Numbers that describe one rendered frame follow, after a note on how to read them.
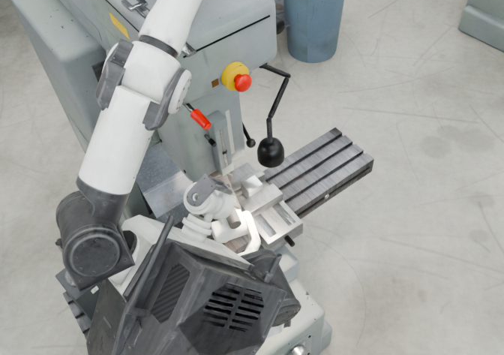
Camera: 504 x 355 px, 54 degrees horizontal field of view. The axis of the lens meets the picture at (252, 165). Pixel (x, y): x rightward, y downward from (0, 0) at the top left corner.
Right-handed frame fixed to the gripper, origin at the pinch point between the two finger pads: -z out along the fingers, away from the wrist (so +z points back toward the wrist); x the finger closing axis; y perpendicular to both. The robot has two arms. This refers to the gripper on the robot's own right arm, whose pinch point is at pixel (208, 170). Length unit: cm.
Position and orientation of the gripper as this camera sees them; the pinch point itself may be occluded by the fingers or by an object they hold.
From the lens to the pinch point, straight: 159.4
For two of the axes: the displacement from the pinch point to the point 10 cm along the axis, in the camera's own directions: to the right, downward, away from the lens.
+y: 0.7, 6.5, 7.6
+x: -9.3, 3.1, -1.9
